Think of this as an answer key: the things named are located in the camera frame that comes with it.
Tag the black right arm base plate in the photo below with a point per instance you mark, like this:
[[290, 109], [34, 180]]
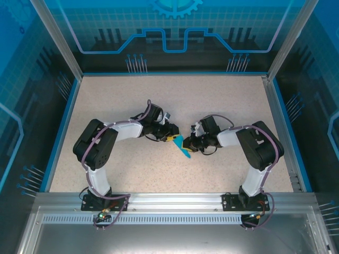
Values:
[[228, 202]]

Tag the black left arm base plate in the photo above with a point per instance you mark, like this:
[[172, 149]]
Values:
[[87, 203]]

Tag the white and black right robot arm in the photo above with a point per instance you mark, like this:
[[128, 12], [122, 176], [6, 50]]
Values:
[[259, 150]]

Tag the aluminium frame post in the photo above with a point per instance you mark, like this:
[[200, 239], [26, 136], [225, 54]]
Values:
[[58, 39], [291, 39]]

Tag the aluminium mounting rail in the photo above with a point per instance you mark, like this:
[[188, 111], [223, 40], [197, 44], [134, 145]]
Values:
[[174, 202]]

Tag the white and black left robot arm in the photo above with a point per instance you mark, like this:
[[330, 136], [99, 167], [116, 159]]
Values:
[[95, 148]]

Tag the blue cloth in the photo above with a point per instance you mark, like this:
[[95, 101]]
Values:
[[179, 143]]

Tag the grey metal sheet panel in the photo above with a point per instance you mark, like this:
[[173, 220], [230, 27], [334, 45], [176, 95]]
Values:
[[169, 238]]

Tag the blue edge strip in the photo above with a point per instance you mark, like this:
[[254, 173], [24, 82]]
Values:
[[283, 105], [62, 132]]

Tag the aluminium side rail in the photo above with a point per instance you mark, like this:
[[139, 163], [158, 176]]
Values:
[[275, 105]]

